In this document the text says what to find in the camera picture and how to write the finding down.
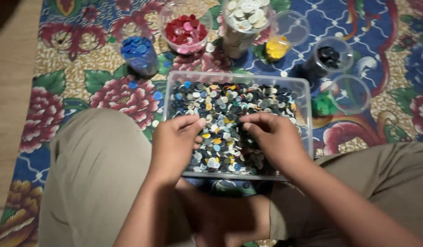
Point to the person's bare lower leg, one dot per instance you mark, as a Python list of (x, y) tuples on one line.
[(228, 219)]

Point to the clear jar holding white buttons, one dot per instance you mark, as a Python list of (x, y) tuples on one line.
[(235, 43)]

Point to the clear jar holding yellow buttons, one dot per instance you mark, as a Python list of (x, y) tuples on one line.
[(293, 25)]

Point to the pile of red buttons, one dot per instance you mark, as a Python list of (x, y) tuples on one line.
[(184, 32)]

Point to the heap of mixed buttons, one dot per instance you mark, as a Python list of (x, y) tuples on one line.
[(228, 103)]

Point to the loose white button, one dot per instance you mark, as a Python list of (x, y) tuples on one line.
[(155, 123), (210, 47), (284, 73)]

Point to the pile of blue buttons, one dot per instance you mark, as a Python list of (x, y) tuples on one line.
[(136, 48)]

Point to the floral patterned floor mat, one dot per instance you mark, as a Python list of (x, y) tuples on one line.
[(369, 20)]

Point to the clear jar holding red buttons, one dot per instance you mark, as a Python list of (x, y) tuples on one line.
[(170, 17)]

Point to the person's right trouser leg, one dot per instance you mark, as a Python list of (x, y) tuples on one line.
[(386, 171)]

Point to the pile of black buttons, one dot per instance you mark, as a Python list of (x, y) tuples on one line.
[(328, 56)]

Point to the person's trouser leg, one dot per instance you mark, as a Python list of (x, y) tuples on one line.
[(95, 178), (386, 171)]

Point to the clear rectangular plastic bin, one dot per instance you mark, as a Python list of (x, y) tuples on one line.
[(306, 103)]

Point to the pile of white buttons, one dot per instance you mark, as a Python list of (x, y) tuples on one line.
[(247, 13)]

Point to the person's right hand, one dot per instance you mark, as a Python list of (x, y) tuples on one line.
[(280, 144)]

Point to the pile of yellow buttons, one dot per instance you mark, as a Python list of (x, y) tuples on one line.
[(276, 48)]

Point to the clear jar holding green buttons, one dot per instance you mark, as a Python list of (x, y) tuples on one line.
[(350, 94)]

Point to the pile of green buttons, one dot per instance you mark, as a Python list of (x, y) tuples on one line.
[(323, 104)]

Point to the clear jar holding black buttons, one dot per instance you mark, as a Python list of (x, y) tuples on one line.
[(343, 51)]

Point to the person's left trouser leg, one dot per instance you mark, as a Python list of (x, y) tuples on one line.
[(95, 178)]

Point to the person's left hand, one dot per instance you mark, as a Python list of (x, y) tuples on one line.
[(172, 147)]

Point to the clear jar holding blue buttons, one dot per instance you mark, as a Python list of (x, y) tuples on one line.
[(143, 67)]

